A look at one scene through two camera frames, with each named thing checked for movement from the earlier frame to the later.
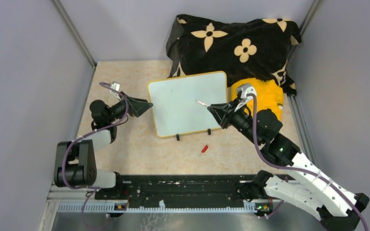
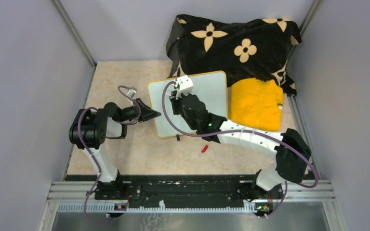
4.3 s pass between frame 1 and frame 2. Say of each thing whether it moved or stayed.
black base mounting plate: stayed
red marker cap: stayed
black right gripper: moved
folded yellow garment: stayed
